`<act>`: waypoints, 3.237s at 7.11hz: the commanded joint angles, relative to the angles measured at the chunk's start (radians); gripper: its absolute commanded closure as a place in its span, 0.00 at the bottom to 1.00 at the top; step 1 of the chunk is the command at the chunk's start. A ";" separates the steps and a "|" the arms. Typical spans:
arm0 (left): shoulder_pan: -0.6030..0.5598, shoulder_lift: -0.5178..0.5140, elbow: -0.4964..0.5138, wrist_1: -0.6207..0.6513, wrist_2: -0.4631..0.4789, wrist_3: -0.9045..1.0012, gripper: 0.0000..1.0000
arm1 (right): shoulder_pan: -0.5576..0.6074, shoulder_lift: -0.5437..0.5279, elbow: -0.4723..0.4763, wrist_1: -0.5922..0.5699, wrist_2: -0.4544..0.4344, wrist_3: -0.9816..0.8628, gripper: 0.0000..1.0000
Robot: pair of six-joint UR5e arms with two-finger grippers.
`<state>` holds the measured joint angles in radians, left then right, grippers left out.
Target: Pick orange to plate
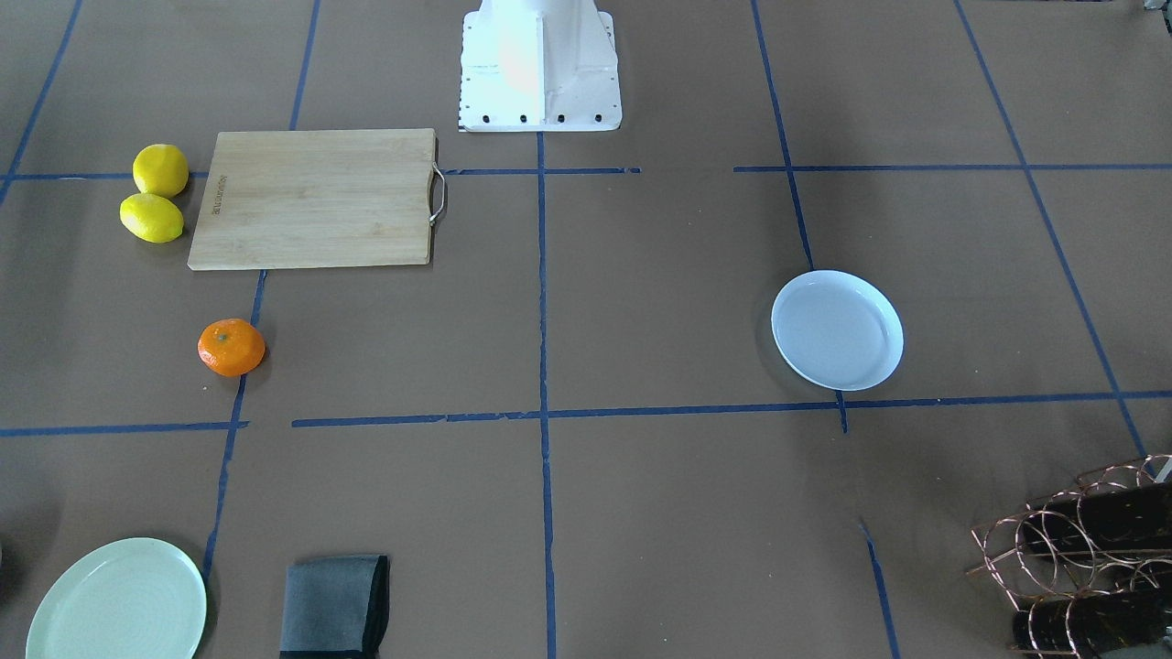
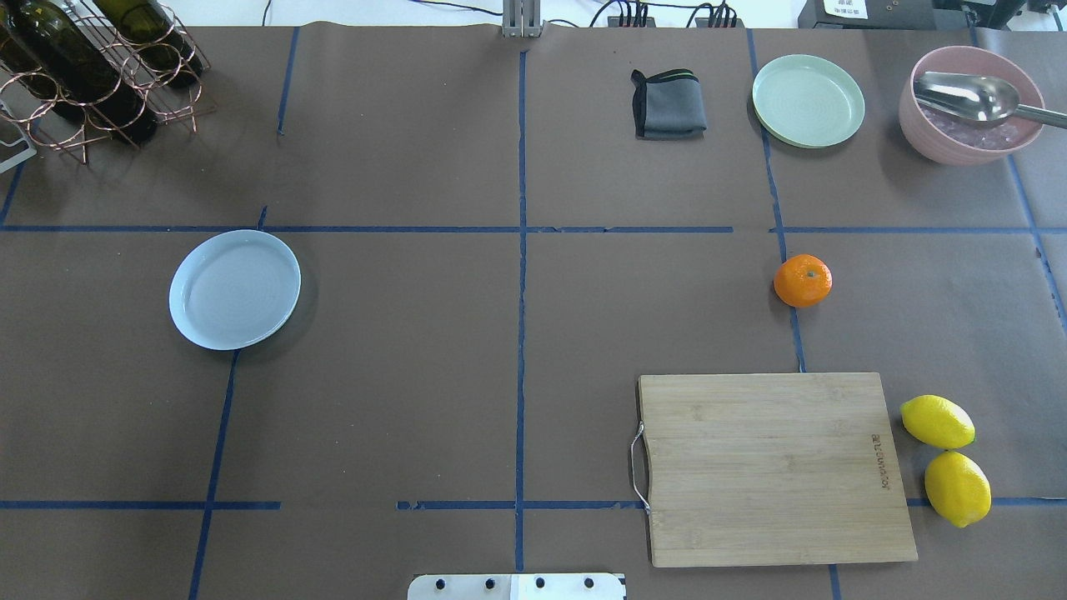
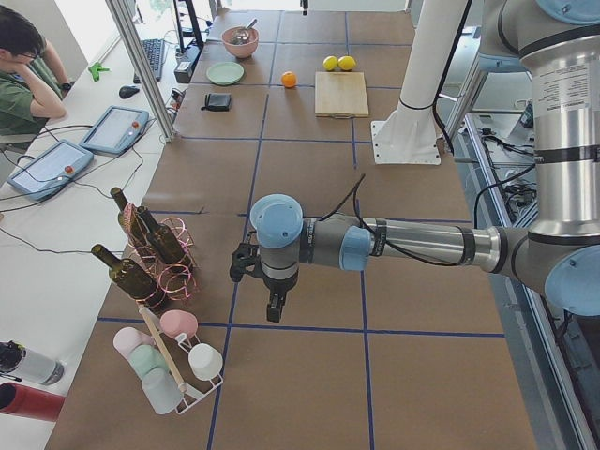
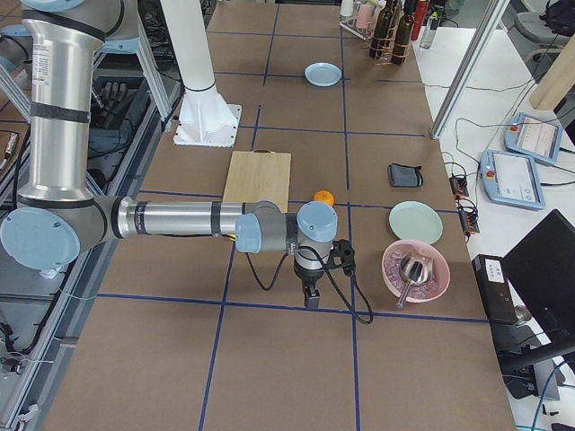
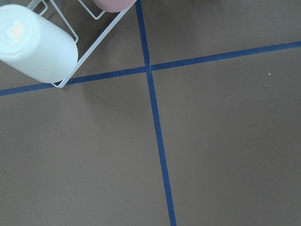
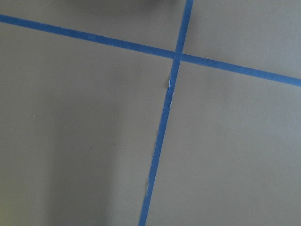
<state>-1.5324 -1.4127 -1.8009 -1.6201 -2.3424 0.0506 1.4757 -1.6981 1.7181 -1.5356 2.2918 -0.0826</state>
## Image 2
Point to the metal scoop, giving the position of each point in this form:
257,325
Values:
981,99

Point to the copper wire bottle rack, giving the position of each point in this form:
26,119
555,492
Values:
37,116

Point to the dark wine bottle right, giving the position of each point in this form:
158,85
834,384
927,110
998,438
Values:
156,38

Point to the orange fruit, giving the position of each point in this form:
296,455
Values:
802,281

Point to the pink bowl with ice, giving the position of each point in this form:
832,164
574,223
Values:
919,124

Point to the yellow lemon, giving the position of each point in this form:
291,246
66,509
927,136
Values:
957,489
938,421

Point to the wooden cutting board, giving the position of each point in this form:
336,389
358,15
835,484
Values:
771,469

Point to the white metal base plate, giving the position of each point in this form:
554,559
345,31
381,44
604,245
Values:
555,585

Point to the dark wine bottle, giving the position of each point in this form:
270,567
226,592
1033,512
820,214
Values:
71,58
156,38

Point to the light green plate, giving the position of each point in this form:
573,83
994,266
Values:
807,101

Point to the upper yellow lemon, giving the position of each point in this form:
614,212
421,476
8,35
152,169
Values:
938,421

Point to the folded grey cloth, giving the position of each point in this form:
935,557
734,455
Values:
668,105

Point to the aluminium frame post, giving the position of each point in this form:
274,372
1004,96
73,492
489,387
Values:
522,19

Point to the lower yellow lemon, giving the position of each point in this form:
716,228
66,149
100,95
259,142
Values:
957,489

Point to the dark wine bottle left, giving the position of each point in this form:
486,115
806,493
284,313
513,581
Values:
71,58

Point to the light blue plate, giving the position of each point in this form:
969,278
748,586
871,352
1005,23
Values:
235,290

